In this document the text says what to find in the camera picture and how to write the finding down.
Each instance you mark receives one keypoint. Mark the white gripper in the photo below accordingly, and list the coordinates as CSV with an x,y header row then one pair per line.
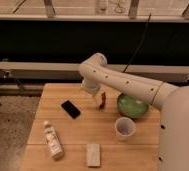
x,y
92,88

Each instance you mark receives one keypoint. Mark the black rectangular eraser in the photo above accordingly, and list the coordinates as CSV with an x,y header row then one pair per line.
x,y
71,109

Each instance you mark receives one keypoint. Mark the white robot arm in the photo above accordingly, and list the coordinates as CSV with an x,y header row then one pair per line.
x,y
172,102

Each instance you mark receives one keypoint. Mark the small red brown object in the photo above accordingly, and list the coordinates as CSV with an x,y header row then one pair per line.
x,y
103,100

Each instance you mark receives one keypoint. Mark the green bowl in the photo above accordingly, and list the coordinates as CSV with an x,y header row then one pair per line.
x,y
130,107

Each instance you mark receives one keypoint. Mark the white paper cup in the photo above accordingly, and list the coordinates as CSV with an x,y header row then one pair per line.
x,y
124,128

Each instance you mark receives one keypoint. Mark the white rectangular block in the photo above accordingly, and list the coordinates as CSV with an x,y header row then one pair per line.
x,y
93,155

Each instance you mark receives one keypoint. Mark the white plastic bottle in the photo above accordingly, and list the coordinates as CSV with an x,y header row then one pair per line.
x,y
52,141

